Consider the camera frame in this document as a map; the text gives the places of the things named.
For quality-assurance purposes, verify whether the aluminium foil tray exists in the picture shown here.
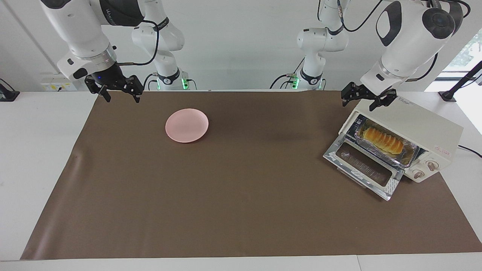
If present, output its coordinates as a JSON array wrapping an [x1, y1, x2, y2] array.
[[354, 119, 420, 168]]

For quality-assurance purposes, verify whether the brown table mat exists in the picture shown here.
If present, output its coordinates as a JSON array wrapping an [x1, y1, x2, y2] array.
[[20, 90, 482, 260]]

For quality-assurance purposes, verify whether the cream toaster oven body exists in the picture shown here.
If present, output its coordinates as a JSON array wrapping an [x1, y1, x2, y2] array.
[[338, 88, 464, 184]]

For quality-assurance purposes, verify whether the pink round plate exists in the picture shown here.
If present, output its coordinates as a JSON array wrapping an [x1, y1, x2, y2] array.
[[165, 108, 209, 143]]

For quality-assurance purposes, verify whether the black angled pole stand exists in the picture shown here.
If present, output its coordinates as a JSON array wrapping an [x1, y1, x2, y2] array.
[[439, 60, 482, 102]]

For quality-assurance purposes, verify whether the bright window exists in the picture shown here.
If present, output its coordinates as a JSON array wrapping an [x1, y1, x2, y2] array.
[[439, 29, 482, 134]]

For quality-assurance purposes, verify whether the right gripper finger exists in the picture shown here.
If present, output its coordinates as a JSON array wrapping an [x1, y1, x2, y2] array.
[[121, 75, 145, 104], [84, 75, 112, 103]]

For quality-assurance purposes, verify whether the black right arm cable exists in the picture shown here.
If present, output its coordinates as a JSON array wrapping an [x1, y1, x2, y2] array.
[[113, 20, 160, 67]]

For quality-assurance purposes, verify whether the small black clamp stand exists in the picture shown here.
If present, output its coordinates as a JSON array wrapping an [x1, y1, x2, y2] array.
[[0, 78, 20, 102]]

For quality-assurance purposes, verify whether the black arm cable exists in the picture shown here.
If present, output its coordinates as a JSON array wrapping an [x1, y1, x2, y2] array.
[[336, 0, 384, 33], [113, 20, 160, 67]]

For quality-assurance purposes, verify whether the white wall power socket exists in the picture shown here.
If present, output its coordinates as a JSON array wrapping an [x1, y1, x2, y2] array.
[[41, 73, 82, 92]]

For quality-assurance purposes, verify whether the glass oven door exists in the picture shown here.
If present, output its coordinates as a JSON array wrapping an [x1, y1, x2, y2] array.
[[323, 132, 405, 201]]

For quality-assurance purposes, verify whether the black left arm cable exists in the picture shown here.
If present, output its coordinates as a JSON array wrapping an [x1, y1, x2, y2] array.
[[336, 0, 384, 33]]

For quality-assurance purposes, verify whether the golden bread loaf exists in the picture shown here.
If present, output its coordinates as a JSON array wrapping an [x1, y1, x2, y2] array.
[[362, 127, 404, 155]]

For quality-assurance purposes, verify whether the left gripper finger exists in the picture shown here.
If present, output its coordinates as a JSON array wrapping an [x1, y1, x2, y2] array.
[[341, 82, 365, 107], [369, 90, 397, 112]]

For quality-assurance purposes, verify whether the black oven power cable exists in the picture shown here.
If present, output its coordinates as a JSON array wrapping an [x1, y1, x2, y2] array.
[[458, 145, 482, 158]]

